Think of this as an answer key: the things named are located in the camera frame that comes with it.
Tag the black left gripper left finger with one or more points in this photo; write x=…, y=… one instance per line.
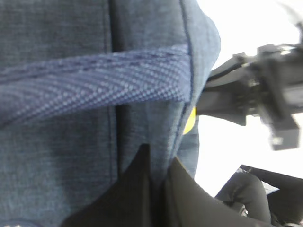
x=130, y=202

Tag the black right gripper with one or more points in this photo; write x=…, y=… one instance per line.
x=273, y=87

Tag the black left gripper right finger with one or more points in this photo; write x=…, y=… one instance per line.
x=188, y=205

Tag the yellow pear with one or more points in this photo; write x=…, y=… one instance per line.
x=190, y=122

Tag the dark blue fabric lunch bag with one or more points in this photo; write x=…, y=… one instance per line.
x=83, y=84

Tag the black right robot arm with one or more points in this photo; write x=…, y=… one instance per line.
x=247, y=25

